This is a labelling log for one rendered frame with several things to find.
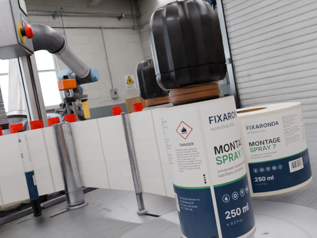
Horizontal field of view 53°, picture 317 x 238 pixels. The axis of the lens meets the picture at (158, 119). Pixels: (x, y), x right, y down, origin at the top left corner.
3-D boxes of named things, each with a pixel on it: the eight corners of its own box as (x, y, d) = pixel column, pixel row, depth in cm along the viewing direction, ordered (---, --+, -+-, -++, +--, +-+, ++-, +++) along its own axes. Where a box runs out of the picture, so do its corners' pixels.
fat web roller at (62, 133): (72, 211, 66) (55, 123, 65) (62, 208, 70) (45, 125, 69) (91, 203, 70) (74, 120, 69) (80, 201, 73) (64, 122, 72)
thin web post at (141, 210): (141, 216, 56) (122, 112, 55) (135, 214, 58) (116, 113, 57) (149, 211, 58) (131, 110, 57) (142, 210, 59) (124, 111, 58)
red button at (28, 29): (17, 23, 83) (29, 21, 83) (21, 27, 87) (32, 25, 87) (20, 38, 83) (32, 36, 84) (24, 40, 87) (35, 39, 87)
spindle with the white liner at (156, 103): (172, 186, 72) (149, 55, 70) (146, 183, 78) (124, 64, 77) (196, 175, 78) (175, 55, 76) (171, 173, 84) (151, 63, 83)
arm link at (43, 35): (50, 12, 132) (100, 68, 176) (27, 18, 134) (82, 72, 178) (48, 35, 127) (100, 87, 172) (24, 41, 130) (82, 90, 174)
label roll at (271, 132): (311, 164, 70) (301, 99, 69) (314, 194, 52) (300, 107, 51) (222, 170, 78) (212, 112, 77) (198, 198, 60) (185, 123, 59)
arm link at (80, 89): (68, 81, 183) (75, 92, 189) (62, 95, 176) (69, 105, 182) (80, 80, 181) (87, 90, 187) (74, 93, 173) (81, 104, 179)
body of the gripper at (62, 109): (55, 125, 170) (62, 109, 178) (70, 127, 169) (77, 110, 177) (51, 115, 164) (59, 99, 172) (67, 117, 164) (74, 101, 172)
